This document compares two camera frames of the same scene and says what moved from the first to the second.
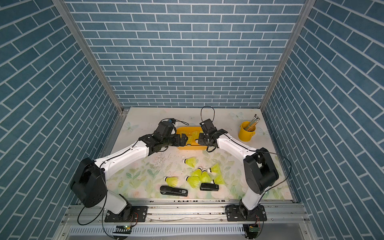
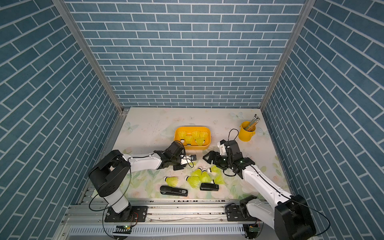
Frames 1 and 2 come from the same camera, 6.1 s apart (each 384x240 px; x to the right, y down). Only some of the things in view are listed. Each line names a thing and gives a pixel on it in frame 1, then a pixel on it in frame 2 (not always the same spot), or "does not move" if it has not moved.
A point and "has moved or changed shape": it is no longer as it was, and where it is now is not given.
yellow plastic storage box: (195, 145) does not move
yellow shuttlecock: (192, 136) has moved or changed shape
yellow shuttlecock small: (197, 172) does not move
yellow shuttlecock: (171, 181) does not move
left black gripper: (177, 142) to (181, 167)
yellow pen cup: (245, 135) does not move
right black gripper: (200, 141) to (215, 161)
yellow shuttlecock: (194, 181) does not move
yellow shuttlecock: (216, 168) does not move
